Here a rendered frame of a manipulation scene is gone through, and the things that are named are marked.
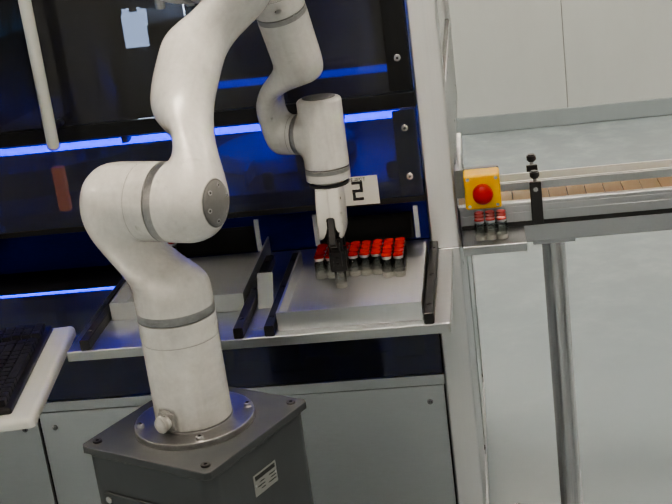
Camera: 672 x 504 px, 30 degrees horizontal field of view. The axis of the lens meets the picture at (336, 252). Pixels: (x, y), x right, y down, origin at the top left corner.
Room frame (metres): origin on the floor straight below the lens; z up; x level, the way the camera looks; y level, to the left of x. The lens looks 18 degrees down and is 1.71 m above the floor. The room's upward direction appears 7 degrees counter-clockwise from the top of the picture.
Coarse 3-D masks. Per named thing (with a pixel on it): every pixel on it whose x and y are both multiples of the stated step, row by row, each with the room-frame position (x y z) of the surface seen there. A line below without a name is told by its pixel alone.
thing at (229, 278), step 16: (208, 256) 2.57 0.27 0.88; (224, 256) 2.56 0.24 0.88; (240, 256) 2.55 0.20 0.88; (256, 256) 2.53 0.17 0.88; (208, 272) 2.47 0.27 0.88; (224, 272) 2.45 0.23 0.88; (240, 272) 2.44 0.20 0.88; (256, 272) 2.37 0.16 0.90; (128, 288) 2.37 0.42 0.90; (224, 288) 2.35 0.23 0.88; (240, 288) 2.34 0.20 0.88; (112, 304) 2.25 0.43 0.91; (128, 304) 2.25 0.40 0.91; (224, 304) 2.22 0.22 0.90; (240, 304) 2.22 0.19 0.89; (112, 320) 2.25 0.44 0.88
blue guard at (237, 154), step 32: (224, 128) 2.48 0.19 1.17; (256, 128) 2.47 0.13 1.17; (352, 128) 2.45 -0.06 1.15; (384, 128) 2.44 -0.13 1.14; (416, 128) 2.43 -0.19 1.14; (0, 160) 2.55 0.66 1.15; (32, 160) 2.54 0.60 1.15; (64, 160) 2.53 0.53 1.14; (96, 160) 2.52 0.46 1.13; (128, 160) 2.51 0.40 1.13; (160, 160) 2.50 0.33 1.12; (224, 160) 2.48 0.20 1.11; (256, 160) 2.48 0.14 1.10; (288, 160) 2.47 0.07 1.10; (352, 160) 2.45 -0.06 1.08; (384, 160) 2.44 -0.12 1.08; (416, 160) 2.43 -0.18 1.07; (0, 192) 2.55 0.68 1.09; (32, 192) 2.54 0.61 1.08; (64, 192) 2.53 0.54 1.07; (256, 192) 2.48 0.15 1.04; (288, 192) 2.47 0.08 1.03; (384, 192) 2.44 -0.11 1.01; (416, 192) 2.43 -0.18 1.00; (0, 224) 2.55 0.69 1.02; (32, 224) 2.54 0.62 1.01; (64, 224) 2.53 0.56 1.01
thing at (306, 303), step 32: (416, 256) 2.40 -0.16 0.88; (288, 288) 2.23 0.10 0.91; (320, 288) 2.28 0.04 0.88; (352, 288) 2.26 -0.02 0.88; (384, 288) 2.24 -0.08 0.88; (416, 288) 2.21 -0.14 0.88; (288, 320) 2.09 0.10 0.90; (320, 320) 2.08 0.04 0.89; (352, 320) 2.07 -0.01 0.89; (384, 320) 2.07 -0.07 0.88
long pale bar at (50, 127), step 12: (24, 0) 2.46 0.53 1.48; (24, 12) 2.46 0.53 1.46; (24, 24) 2.46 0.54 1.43; (36, 36) 2.46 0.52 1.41; (36, 48) 2.46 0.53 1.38; (36, 60) 2.46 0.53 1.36; (36, 72) 2.46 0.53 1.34; (36, 84) 2.46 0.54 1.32; (48, 96) 2.46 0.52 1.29; (48, 108) 2.46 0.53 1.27; (48, 120) 2.46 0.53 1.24; (60, 120) 2.52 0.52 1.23; (48, 132) 2.46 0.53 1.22; (48, 144) 2.46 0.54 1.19
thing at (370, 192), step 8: (360, 176) 2.45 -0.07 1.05; (368, 176) 2.44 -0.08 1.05; (376, 176) 2.44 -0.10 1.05; (368, 184) 2.44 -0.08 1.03; (376, 184) 2.44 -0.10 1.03; (360, 192) 2.45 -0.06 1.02; (368, 192) 2.44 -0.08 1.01; (376, 192) 2.44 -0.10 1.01; (352, 200) 2.45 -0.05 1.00; (360, 200) 2.45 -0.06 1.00; (368, 200) 2.44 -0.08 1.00; (376, 200) 2.44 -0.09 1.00
